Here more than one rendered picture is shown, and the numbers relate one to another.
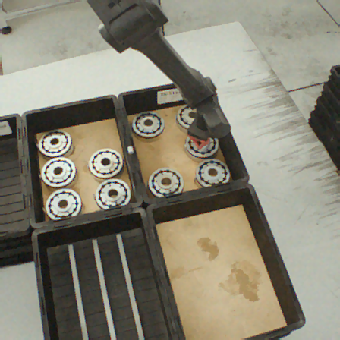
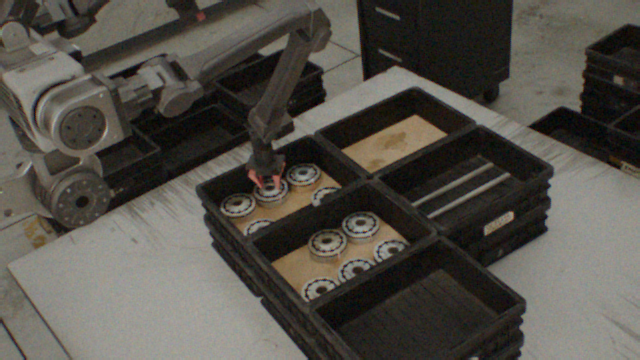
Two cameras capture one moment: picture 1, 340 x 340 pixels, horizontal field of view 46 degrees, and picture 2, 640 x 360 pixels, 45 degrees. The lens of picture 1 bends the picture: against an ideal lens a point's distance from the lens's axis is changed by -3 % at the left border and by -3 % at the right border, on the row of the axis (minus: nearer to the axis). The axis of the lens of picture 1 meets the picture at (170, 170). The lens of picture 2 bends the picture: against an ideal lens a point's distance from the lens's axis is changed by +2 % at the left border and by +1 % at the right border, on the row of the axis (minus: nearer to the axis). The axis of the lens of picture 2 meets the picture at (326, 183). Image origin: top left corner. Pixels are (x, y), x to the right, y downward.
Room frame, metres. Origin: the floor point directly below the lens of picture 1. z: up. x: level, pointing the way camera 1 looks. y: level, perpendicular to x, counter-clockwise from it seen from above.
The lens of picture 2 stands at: (0.95, 1.68, 2.22)
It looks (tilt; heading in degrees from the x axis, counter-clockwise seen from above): 37 degrees down; 258
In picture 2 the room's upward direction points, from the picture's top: 8 degrees counter-clockwise
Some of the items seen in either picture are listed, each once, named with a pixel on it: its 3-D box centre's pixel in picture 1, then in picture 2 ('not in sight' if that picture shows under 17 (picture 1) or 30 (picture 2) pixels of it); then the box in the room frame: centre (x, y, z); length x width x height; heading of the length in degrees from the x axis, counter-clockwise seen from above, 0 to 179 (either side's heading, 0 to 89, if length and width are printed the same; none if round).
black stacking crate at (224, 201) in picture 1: (219, 270); (395, 144); (0.33, -0.14, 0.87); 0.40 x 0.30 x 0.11; 17
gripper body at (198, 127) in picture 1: (205, 118); (264, 155); (0.73, -0.09, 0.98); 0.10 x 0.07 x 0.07; 152
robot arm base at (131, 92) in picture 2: not in sight; (126, 98); (1.02, 0.26, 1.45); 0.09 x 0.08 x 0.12; 112
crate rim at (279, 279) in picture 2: (77, 156); (340, 240); (0.62, 0.26, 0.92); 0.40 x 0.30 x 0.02; 17
